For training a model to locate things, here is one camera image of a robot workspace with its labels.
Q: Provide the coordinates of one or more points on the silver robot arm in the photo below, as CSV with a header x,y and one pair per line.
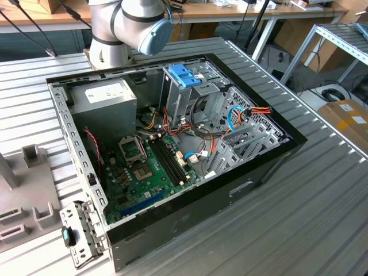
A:
x,y
106,26

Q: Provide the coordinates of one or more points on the metal disk bay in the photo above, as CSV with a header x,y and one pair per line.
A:
x,y
224,156

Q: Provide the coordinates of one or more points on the black RAM slot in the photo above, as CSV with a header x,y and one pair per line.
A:
x,y
174,159
166,164

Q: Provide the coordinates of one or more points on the metal drive cage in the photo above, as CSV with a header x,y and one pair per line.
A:
x,y
178,103

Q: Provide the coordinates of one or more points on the CPU socket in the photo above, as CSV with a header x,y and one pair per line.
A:
x,y
143,173

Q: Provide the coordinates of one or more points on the green motherboard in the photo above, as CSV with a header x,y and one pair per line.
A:
x,y
156,188

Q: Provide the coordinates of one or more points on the blue plastic drive latch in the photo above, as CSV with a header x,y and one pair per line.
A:
x,y
181,73

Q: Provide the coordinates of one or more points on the blue expansion slot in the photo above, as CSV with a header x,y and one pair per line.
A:
x,y
143,203

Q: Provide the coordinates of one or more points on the black open PC case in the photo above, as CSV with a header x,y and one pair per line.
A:
x,y
201,218

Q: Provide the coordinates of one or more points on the grey power supply unit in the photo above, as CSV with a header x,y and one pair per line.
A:
x,y
103,118

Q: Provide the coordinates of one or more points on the wooden desk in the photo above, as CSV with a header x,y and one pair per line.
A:
x,y
72,21
218,11

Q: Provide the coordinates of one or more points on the black tripod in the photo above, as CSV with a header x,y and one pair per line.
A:
x,y
258,21

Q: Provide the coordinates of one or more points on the black latch blue button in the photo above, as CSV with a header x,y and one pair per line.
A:
x,y
67,235

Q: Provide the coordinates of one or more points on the plain cardboard box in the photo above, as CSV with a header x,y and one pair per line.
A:
x,y
296,31

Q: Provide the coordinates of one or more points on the grey parts rack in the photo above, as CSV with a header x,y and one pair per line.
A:
x,y
31,184

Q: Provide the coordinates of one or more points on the cardboard box with labels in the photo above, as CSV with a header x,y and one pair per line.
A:
x,y
345,126

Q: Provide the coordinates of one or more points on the green RAM stick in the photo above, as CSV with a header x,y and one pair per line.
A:
x,y
6,214

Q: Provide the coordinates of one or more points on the brown wooden box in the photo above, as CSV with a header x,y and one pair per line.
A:
x,y
43,4

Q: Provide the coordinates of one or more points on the metal slot bracket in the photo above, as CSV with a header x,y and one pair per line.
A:
x,y
86,230

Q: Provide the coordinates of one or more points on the metal frame slat table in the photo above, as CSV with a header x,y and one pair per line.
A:
x,y
342,34

